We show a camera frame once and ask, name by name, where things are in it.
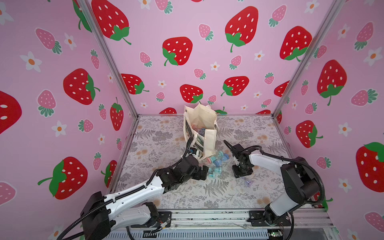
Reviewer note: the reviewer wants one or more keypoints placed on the aluminium corner frame post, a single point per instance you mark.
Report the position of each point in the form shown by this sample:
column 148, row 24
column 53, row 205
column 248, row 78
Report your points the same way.
column 324, row 27

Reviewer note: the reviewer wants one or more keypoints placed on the purple hourglass right cluster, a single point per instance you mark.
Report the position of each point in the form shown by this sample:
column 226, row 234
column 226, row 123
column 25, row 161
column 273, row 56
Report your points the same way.
column 248, row 183

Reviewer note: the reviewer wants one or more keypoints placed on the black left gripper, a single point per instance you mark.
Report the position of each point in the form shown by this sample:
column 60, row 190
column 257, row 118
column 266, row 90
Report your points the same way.
column 204, row 172

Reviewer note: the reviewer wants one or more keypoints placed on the teal hourglass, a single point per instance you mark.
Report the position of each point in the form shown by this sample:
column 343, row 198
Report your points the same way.
column 214, row 172

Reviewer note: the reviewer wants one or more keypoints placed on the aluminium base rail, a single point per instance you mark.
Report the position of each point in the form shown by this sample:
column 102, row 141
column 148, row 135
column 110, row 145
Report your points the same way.
column 220, row 224

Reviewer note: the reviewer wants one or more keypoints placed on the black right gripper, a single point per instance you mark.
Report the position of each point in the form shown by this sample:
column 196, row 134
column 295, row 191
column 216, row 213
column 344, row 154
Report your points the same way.
column 240, row 167

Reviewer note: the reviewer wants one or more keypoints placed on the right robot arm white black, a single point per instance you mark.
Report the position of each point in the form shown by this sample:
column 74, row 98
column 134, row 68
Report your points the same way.
column 303, row 185

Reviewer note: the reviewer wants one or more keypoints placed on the left aluminium corner post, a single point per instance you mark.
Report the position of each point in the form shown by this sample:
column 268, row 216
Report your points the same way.
column 90, row 17

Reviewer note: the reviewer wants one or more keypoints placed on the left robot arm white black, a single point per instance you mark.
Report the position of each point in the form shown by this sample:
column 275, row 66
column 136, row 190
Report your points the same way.
column 103, row 214

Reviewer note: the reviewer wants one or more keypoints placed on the canvas tote bag floral print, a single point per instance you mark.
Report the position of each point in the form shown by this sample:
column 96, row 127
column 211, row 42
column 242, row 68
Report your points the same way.
column 200, row 124

